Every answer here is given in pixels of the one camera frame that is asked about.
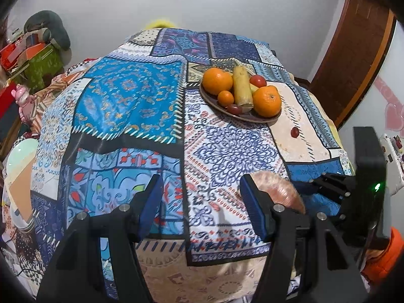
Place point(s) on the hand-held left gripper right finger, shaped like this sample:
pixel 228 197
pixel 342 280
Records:
pixel 255 212

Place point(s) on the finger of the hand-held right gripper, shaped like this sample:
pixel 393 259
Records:
pixel 339 216
pixel 328 184

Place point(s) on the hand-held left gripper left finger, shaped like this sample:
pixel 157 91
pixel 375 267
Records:
pixel 151 209

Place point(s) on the peeled pomelo segment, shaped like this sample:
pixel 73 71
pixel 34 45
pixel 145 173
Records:
pixel 281 189

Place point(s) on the dark round plate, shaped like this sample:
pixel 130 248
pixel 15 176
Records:
pixel 263 119

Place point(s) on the large orange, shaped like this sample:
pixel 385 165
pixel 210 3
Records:
pixel 267 101
pixel 217 81

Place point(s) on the cherry tomato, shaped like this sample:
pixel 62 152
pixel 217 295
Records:
pixel 294 132
pixel 235 109

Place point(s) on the small orange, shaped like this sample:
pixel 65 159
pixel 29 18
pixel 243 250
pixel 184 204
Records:
pixel 226 98

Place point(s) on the sugarcane piece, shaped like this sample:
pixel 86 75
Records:
pixel 242 85
pixel 254 89

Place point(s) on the red tomato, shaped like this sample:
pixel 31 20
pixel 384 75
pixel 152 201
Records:
pixel 258 80

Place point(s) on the person's right forearm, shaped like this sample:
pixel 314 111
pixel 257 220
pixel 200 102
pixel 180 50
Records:
pixel 380 254

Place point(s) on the white printed box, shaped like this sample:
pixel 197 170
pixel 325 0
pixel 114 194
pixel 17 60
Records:
pixel 393 161

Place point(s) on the beige patterned blanket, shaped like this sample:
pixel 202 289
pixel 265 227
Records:
pixel 195 279

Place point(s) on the blue patchwork tablecloth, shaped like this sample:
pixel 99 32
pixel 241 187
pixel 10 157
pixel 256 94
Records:
pixel 132 101

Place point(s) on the brown wooden door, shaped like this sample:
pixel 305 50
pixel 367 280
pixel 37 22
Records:
pixel 356 53

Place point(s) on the pale green round plate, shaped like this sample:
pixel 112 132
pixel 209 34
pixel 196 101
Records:
pixel 22 157

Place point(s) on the orange striped blanket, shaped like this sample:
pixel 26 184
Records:
pixel 53 83

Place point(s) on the pink toy figure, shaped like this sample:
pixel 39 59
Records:
pixel 23 101

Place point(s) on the red box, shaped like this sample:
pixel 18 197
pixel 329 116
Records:
pixel 6 104

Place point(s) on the green cardboard box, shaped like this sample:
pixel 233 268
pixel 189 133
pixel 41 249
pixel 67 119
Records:
pixel 42 64

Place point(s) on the pile of red bags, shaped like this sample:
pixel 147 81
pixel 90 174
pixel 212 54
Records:
pixel 14 53

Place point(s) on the grey plush toy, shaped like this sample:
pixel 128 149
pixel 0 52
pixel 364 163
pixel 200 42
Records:
pixel 47 25

